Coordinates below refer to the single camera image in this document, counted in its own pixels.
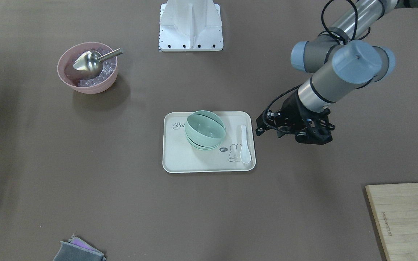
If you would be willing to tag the wooden cutting board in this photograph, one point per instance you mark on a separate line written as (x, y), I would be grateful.
(395, 213)

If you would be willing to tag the green bowl on tray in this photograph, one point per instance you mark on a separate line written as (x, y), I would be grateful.
(203, 148)

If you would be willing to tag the pink bowl with ice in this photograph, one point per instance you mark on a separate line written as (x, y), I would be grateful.
(75, 80)

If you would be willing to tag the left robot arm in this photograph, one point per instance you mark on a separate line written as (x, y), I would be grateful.
(340, 62)

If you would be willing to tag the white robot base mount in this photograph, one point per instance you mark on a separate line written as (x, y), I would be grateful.
(190, 25)

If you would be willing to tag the grey folded cloth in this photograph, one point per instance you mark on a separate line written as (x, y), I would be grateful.
(76, 249)

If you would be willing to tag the white ceramic spoon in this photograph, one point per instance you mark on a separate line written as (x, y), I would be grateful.
(245, 152)

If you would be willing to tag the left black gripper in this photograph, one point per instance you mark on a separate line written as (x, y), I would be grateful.
(291, 113)

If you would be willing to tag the metal ice scoop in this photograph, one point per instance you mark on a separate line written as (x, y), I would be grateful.
(90, 63)

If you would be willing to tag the cream rabbit serving tray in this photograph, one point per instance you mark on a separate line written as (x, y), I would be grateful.
(179, 156)

